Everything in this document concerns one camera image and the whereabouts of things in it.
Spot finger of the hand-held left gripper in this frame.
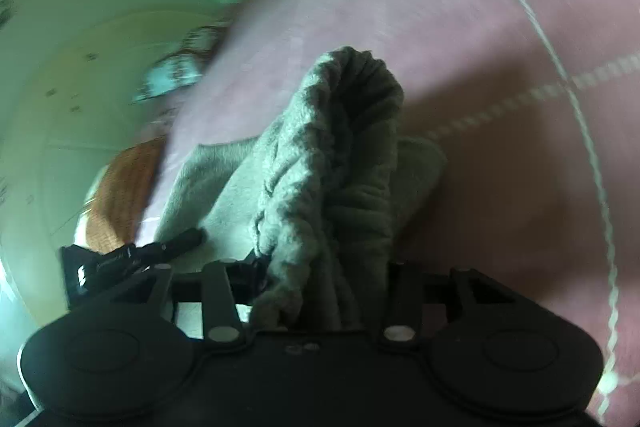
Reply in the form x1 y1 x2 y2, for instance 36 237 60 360
150 228 208 258

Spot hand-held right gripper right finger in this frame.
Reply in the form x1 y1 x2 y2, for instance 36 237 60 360
382 261 517 344

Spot white teal patterned pillow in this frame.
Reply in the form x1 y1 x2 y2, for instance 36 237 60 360
131 24 232 104

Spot pink checked bed sheet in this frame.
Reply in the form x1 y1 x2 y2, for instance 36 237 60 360
135 0 640 427

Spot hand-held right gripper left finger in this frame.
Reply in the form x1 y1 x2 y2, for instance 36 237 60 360
107 259 271 344

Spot grey-green knit pants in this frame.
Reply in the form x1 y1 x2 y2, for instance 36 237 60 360
155 47 449 334

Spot orange striped pillow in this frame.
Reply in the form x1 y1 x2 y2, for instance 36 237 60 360
81 137 169 256

